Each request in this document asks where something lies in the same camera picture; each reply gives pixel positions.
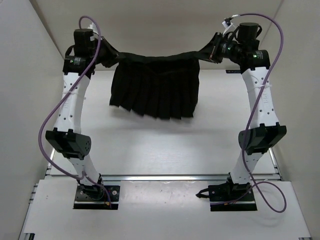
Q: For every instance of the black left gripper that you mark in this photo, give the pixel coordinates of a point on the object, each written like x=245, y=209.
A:
x=113, y=58

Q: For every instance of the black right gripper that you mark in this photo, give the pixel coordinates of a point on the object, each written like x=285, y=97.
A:
x=219, y=40

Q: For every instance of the black pleated skirt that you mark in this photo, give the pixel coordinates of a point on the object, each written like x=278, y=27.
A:
x=162, y=87

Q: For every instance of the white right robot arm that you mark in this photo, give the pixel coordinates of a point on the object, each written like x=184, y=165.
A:
x=263, y=129

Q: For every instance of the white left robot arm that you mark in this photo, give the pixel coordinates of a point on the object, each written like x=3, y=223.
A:
x=66, y=136

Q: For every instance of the right corner label sticker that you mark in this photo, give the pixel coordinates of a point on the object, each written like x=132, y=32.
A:
x=232, y=71

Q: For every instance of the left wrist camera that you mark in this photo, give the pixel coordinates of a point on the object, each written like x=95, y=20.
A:
x=84, y=42

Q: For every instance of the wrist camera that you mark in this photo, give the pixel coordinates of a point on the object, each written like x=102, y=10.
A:
x=84, y=42
x=248, y=33

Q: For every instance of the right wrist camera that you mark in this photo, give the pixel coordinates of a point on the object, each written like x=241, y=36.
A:
x=248, y=33

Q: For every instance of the aluminium front table rail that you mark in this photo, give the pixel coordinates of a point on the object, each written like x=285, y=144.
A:
x=166, y=177

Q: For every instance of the aluminium table rail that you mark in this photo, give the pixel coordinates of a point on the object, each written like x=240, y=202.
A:
x=166, y=177
x=49, y=165

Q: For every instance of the aluminium left table rail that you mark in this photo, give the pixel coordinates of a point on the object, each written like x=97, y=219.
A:
x=49, y=165

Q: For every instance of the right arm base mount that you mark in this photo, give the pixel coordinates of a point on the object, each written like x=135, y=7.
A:
x=229, y=197

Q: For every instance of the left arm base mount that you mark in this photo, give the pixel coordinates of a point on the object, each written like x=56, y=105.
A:
x=93, y=197

